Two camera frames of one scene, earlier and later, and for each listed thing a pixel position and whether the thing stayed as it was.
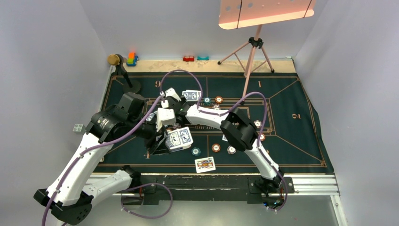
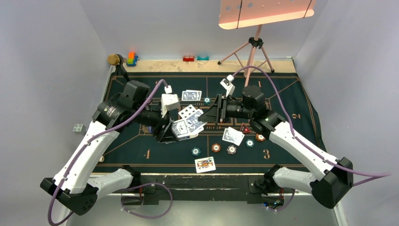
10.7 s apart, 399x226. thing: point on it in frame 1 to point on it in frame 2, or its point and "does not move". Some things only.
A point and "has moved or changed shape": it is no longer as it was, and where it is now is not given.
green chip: (207, 100) does not move
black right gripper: (182, 102) to (218, 113)
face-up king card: (204, 165) does not move
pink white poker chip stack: (231, 149) does not move
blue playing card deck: (179, 139) has moved or changed shape
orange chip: (262, 137) does not move
